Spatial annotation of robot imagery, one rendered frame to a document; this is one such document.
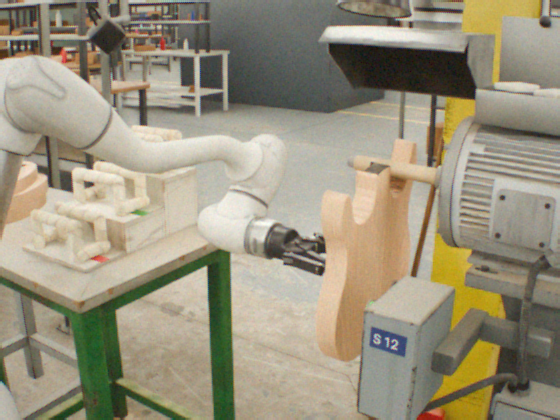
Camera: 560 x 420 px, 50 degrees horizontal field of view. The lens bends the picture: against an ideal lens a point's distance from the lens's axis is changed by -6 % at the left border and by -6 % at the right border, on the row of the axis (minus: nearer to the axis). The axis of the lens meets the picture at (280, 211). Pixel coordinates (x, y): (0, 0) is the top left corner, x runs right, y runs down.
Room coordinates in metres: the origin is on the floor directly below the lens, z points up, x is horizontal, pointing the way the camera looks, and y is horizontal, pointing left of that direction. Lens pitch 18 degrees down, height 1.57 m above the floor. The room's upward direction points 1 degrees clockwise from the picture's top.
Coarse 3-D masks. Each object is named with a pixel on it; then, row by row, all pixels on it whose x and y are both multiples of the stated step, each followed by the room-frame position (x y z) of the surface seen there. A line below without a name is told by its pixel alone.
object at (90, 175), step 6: (78, 168) 1.67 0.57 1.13; (72, 174) 1.67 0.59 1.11; (78, 174) 1.66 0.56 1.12; (84, 174) 1.64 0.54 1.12; (90, 174) 1.63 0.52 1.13; (96, 174) 1.62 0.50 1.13; (102, 174) 1.61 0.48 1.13; (108, 174) 1.61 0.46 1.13; (90, 180) 1.63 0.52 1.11; (96, 180) 1.62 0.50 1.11; (102, 180) 1.60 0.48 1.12; (108, 180) 1.59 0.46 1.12; (114, 180) 1.58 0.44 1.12; (120, 180) 1.58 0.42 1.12
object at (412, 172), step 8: (360, 160) 1.26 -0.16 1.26; (368, 160) 1.25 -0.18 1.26; (376, 160) 1.24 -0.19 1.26; (384, 160) 1.24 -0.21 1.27; (360, 168) 1.26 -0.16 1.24; (392, 168) 1.21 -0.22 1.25; (400, 168) 1.21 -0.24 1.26; (408, 168) 1.20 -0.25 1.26; (416, 168) 1.19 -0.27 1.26; (424, 168) 1.18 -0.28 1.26; (432, 168) 1.18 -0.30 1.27; (392, 176) 1.22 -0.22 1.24; (400, 176) 1.21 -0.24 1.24; (408, 176) 1.19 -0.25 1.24; (416, 176) 1.18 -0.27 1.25; (424, 176) 1.17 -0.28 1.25; (432, 176) 1.17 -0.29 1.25
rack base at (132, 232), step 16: (96, 208) 1.65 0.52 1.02; (112, 208) 1.65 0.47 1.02; (160, 208) 1.66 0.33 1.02; (112, 224) 1.56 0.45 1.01; (128, 224) 1.55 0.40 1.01; (144, 224) 1.60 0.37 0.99; (160, 224) 1.65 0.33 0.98; (112, 240) 1.56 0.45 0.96; (128, 240) 1.54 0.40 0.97; (144, 240) 1.59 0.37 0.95
